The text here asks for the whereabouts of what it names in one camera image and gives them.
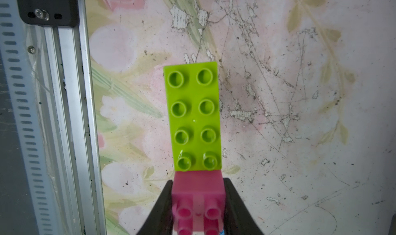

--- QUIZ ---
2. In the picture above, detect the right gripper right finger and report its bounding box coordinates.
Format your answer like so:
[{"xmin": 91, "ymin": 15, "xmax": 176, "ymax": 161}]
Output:
[{"xmin": 223, "ymin": 178, "xmax": 264, "ymax": 235}]

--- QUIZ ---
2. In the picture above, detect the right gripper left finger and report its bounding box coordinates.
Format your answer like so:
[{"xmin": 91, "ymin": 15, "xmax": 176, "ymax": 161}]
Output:
[{"xmin": 137, "ymin": 180, "xmax": 173, "ymax": 235}]

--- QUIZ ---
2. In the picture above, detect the pink small lego brick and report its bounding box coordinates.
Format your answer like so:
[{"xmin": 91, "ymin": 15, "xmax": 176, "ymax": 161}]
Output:
[{"xmin": 171, "ymin": 170, "xmax": 226, "ymax": 235}]

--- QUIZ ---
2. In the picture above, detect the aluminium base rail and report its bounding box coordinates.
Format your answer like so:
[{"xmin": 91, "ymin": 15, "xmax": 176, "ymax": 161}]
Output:
[{"xmin": 29, "ymin": 0, "xmax": 106, "ymax": 235}]

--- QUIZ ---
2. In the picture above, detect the white vented cable duct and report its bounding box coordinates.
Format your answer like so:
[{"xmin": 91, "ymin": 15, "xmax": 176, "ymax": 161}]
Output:
[{"xmin": 1, "ymin": 0, "xmax": 59, "ymax": 235}]

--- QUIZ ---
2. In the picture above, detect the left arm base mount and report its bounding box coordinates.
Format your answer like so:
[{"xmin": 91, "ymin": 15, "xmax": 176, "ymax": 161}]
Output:
[{"xmin": 17, "ymin": 0, "xmax": 79, "ymax": 28}]

